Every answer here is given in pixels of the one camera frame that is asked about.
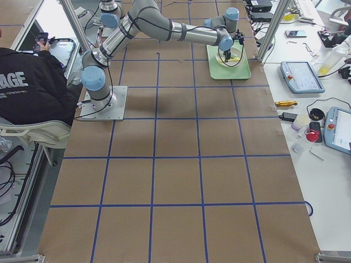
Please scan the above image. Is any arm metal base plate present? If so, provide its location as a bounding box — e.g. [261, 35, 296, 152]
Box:
[78, 85, 128, 121]

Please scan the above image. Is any light green plastic tray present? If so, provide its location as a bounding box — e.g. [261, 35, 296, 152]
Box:
[206, 45, 251, 79]

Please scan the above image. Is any person in black shirt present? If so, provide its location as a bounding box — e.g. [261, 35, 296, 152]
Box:
[1, 48, 82, 125]

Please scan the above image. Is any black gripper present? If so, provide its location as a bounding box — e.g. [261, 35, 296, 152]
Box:
[223, 30, 245, 61]

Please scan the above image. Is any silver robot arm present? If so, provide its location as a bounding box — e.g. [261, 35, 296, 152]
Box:
[99, 0, 125, 28]
[81, 4, 239, 118]

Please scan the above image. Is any blue teach pendant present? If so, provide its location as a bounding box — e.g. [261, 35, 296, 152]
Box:
[324, 106, 350, 155]
[280, 61, 325, 94]

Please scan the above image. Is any smartphone on desk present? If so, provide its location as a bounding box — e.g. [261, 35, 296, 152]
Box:
[285, 30, 307, 38]

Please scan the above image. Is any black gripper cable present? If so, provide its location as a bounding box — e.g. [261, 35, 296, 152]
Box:
[216, 41, 246, 66]

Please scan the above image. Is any blue teach pendant lower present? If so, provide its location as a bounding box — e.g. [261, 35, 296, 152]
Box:
[324, 106, 350, 155]

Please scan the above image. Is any red round cap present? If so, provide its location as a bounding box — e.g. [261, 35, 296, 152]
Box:
[305, 130, 320, 142]

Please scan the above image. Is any black smartphone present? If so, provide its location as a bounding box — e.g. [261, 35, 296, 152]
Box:
[33, 32, 48, 53]

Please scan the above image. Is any white office chair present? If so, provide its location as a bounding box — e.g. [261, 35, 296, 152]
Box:
[1, 121, 71, 167]

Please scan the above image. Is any yellow plastic fork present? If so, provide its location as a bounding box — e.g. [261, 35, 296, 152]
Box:
[218, 57, 240, 64]

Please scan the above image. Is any blue teach pendant upper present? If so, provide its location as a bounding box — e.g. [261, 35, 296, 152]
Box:
[280, 61, 325, 94]

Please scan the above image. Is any metal allen key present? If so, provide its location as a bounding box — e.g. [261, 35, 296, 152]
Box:
[309, 147, 324, 161]

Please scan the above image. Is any clear squeeze bottle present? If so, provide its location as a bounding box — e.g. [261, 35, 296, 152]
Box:
[319, 45, 349, 77]

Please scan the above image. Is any white plastic cup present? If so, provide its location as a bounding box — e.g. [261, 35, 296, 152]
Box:
[291, 114, 310, 131]

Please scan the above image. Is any person's hand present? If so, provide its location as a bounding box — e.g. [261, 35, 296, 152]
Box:
[37, 42, 50, 51]

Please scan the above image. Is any white round plate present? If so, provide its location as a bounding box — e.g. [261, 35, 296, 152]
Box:
[216, 48, 244, 67]

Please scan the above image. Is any aluminium frame post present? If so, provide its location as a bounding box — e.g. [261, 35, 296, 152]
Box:
[257, 0, 290, 62]

